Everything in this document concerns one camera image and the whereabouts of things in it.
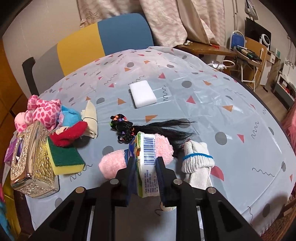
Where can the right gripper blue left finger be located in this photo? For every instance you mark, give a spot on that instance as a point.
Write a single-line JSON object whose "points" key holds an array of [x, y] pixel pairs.
{"points": [[132, 178]]}

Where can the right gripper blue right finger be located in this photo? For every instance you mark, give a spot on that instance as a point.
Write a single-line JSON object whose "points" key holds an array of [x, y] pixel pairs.
{"points": [[164, 177]]}

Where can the pink towel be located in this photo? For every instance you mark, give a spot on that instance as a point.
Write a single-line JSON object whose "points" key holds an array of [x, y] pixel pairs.
{"points": [[114, 161]]}

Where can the white socks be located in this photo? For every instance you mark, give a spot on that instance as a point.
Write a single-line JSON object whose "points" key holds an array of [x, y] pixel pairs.
{"points": [[197, 164]]}

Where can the blue tissue pack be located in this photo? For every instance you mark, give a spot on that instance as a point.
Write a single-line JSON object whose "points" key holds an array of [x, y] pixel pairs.
{"points": [[143, 149]]}

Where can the cream mesh cloth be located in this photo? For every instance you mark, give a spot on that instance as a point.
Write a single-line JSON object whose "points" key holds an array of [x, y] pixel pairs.
{"points": [[89, 116]]}

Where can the black hair extension with ties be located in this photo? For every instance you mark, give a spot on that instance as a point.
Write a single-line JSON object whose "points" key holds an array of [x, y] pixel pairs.
{"points": [[126, 131]]}

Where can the yellow green scrub sponge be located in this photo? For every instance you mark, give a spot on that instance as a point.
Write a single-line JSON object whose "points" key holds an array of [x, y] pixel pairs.
{"points": [[64, 160]]}

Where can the red plush toy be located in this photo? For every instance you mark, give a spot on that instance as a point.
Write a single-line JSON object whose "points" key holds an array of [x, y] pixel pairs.
{"points": [[65, 136]]}

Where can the white foam sponge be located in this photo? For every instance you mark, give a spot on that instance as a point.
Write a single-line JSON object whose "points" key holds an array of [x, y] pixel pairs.
{"points": [[142, 94]]}

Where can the blue plush toy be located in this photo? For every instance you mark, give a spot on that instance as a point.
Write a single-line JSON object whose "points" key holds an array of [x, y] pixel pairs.
{"points": [[69, 116]]}

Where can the ornate silver tissue box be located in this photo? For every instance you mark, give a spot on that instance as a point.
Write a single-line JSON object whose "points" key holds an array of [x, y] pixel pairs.
{"points": [[31, 170]]}

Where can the pink spotted plush toy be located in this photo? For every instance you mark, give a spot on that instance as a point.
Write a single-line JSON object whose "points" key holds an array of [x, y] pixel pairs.
{"points": [[45, 111]]}

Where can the wicker chair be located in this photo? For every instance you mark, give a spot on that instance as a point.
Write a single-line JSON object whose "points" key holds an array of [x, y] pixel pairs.
{"points": [[281, 225]]}

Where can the purple printed box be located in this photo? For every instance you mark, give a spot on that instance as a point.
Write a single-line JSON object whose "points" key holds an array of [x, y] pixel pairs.
{"points": [[9, 152]]}

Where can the pink fabric couch cover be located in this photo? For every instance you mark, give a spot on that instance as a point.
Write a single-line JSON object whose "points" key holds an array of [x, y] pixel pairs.
{"points": [[289, 126]]}

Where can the wooden side table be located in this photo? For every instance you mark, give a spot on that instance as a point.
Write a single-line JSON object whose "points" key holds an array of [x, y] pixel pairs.
{"points": [[198, 49]]}

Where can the multicolour upholstered chair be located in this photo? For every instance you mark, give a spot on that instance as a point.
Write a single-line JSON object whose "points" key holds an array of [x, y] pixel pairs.
{"points": [[115, 34]]}

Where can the patterned beige curtain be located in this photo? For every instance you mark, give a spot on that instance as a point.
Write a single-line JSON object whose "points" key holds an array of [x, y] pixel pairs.
{"points": [[172, 22]]}

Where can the blue folding chair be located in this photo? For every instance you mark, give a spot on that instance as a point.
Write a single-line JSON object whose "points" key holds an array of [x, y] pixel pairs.
{"points": [[237, 39]]}

